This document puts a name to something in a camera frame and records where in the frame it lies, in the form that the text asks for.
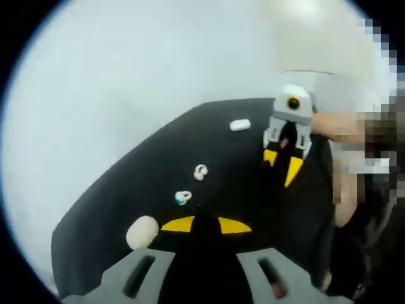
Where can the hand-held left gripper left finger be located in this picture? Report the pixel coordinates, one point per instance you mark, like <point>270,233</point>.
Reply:
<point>112,278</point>

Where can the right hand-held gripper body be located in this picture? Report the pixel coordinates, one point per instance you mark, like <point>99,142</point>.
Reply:
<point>281,104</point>

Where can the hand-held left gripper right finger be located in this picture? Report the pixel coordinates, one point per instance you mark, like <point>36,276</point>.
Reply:
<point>297,278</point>

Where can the white rounded charging case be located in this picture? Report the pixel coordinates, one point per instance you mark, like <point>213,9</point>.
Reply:
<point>240,124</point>

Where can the white oval charging case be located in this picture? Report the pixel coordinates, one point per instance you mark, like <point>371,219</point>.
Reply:
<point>142,232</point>

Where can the white clip earphone teal tip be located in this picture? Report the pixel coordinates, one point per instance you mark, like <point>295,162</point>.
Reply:
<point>181,199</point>

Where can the person's bare leg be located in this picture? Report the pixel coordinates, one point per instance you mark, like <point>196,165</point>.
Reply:
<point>345,215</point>

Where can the person's dark clothing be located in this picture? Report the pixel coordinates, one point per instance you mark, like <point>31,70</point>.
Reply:
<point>373,253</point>

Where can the beige wall panel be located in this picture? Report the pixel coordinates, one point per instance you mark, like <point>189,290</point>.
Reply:
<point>300,47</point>

